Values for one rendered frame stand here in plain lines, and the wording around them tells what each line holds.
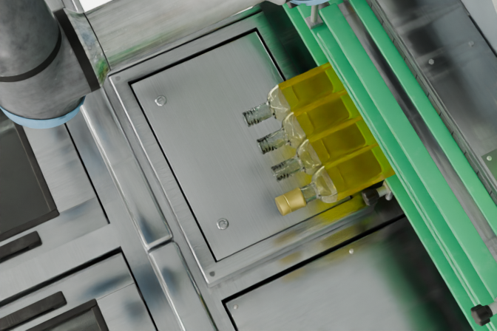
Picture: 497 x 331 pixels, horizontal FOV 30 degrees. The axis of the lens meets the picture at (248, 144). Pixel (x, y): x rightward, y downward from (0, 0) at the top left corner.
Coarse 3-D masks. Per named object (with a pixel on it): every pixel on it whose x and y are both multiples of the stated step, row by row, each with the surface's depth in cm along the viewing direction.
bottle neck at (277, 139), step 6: (276, 132) 162; (282, 132) 162; (264, 138) 161; (270, 138) 161; (276, 138) 161; (282, 138) 161; (258, 144) 163; (264, 144) 161; (270, 144) 161; (276, 144) 161; (282, 144) 162; (264, 150) 161; (270, 150) 162
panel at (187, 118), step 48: (192, 48) 184; (240, 48) 184; (144, 96) 181; (192, 96) 180; (240, 96) 180; (144, 144) 176; (192, 144) 176; (240, 144) 176; (192, 192) 172; (240, 192) 172; (192, 240) 168; (240, 240) 168; (288, 240) 167
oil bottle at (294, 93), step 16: (288, 80) 164; (304, 80) 164; (320, 80) 164; (336, 80) 164; (272, 96) 163; (288, 96) 163; (304, 96) 163; (320, 96) 163; (272, 112) 164; (288, 112) 163
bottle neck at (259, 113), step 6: (252, 108) 164; (258, 108) 163; (264, 108) 163; (270, 108) 163; (246, 114) 163; (252, 114) 163; (258, 114) 163; (264, 114) 163; (270, 114) 164; (246, 120) 163; (252, 120) 163; (258, 120) 163
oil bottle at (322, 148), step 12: (348, 120) 161; (360, 120) 161; (324, 132) 160; (336, 132) 160; (348, 132) 160; (360, 132) 160; (300, 144) 160; (312, 144) 159; (324, 144) 159; (336, 144) 159; (348, 144) 159; (360, 144) 159; (300, 156) 159; (312, 156) 158; (324, 156) 158; (336, 156) 158; (312, 168) 158
